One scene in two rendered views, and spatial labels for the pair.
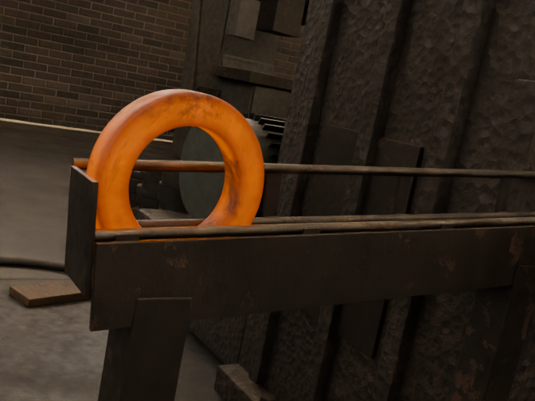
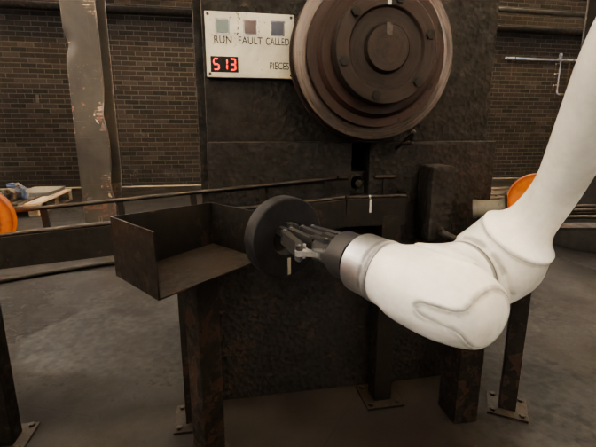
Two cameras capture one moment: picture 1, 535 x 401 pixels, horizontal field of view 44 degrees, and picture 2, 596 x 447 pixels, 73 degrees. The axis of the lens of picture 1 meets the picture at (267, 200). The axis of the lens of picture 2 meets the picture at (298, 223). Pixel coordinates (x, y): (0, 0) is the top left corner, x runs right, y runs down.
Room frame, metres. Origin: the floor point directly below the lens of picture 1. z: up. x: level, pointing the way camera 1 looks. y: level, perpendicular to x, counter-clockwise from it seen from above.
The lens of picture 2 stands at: (0.01, -1.11, 0.90)
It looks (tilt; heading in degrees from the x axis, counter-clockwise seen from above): 13 degrees down; 23
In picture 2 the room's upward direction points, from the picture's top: straight up
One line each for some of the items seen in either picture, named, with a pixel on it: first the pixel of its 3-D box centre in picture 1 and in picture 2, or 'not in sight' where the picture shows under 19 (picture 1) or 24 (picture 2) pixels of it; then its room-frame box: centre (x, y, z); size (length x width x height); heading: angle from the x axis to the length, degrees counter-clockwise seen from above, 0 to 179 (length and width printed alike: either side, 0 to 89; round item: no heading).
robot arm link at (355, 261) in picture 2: not in sight; (372, 266); (0.56, -0.99, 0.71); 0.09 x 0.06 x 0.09; 147
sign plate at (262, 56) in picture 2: not in sight; (250, 46); (1.14, -0.48, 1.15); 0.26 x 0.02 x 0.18; 123
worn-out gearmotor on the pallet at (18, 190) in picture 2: not in sight; (19, 191); (3.02, 3.60, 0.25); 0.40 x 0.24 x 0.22; 33
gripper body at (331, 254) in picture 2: not in sight; (339, 252); (0.60, -0.93, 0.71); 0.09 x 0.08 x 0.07; 57
